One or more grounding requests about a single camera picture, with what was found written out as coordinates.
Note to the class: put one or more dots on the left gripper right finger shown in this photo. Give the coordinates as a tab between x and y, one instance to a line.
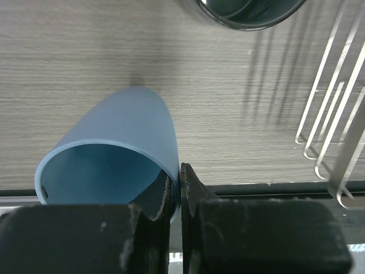
257	236

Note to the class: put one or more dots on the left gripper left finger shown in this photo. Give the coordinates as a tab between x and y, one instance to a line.
132	238

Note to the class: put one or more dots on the blue cup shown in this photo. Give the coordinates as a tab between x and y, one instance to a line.
113	153

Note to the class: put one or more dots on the grey mug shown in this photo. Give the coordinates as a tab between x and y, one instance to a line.
241	15

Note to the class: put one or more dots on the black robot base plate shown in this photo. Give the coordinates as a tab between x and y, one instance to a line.
352	222

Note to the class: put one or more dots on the metal wire dish rack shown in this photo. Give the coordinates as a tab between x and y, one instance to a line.
331	128

